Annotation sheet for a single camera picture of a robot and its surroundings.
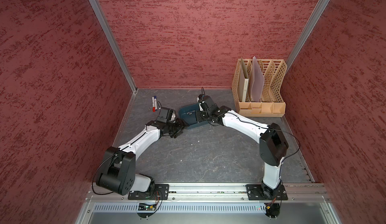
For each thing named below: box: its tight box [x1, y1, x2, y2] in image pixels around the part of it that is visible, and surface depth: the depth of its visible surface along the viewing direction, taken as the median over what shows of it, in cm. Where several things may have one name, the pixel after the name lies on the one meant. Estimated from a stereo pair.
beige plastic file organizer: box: [231, 58, 288, 118], surface depth 105 cm
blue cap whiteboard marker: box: [153, 95, 158, 111], surface depth 112 cm
